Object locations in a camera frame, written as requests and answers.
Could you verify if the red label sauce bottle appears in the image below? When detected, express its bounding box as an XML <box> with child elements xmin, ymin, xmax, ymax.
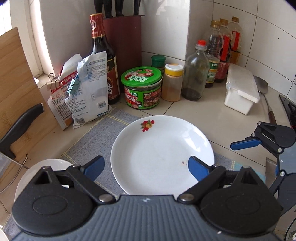
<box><xmin>214</xmin><ymin>18</ymin><xmax>232</xmax><ymax>83</ymax></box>

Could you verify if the dark red knife block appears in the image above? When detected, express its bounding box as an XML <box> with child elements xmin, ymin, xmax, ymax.
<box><xmin>93</xmin><ymin>0</ymin><xmax>146</xmax><ymax>77</ymax></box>

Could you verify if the white red salt bag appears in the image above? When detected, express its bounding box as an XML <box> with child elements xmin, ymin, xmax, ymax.
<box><xmin>46</xmin><ymin>54</ymin><xmax>82</xmax><ymax>130</ymax></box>

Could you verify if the black handled kitchen knife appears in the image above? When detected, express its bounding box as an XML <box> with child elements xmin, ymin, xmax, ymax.
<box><xmin>1</xmin><ymin>103</ymin><xmax>44</xmax><ymax>177</ymax></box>

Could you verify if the green lid sauce jar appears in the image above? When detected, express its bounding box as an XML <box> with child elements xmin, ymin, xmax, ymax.
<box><xmin>120</xmin><ymin>66</ymin><xmax>163</xmax><ymax>110</ymax></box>

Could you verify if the black stove edge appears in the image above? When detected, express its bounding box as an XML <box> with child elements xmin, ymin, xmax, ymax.
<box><xmin>279</xmin><ymin>94</ymin><xmax>296</xmax><ymax>130</ymax></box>

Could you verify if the white blue clipped bag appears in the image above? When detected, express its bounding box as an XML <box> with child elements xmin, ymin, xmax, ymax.
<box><xmin>65</xmin><ymin>54</ymin><xmax>109</xmax><ymax>128</ymax></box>

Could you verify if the bamboo cutting board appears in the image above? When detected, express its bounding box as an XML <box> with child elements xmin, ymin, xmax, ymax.
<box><xmin>1</xmin><ymin>28</ymin><xmax>57</xmax><ymax>161</ymax></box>

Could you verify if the grey checked dish mat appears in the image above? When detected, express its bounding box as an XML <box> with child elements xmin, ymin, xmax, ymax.
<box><xmin>2</xmin><ymin>108</ymin><xmax>266</xmax><ymax>240</ymax></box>

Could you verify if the white plastic seasoning box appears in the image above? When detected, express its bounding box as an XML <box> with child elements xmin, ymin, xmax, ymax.
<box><xmin>224</xmin><ymin>64</ymin><xmax>260</xmax><ymax>115</ymax></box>

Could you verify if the dark soy sauce bottle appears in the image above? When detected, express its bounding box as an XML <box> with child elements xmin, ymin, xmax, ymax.
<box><xmin>89</xmin><ymin>13</ymin><xmax>120</xmax><ymax>105</ymax></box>

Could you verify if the clear glass bottle red cap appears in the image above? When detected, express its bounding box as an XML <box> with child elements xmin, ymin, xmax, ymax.
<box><xmin>181</xmin><ymin>40</ymin><xmax>210</xmax><ymax>101</ymax></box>

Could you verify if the green cap small jar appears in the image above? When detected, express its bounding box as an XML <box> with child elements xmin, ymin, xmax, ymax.
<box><xmin>151</xmin><ymin>55</ymin><xmax>166</xmax><ymax>75</ymax></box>

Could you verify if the yellow lid spice jar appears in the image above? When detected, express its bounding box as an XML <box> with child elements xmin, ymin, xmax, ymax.
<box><xmin>161</xmin><ymin>64</ymin><xmax>184</xmax><ymax>102</ymax></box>

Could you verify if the white plate with fruit print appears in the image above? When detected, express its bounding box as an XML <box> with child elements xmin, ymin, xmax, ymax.
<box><xmin>110</xmin><ymin>115</ymin><xmax>215</xmax><ymax>198</ymax></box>

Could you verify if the metal spatula wooden handle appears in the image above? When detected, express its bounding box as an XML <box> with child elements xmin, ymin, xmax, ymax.
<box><xmin>254</xmin><ymin>76</ymin><xmax>276</xmax><ymax>125</ymax></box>

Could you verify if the metal wire board stand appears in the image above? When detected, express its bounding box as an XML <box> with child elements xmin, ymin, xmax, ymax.
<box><xmin>1</xmin><ymin>153</ymin><xmax>29</xmax><ymax>219</ymax></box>

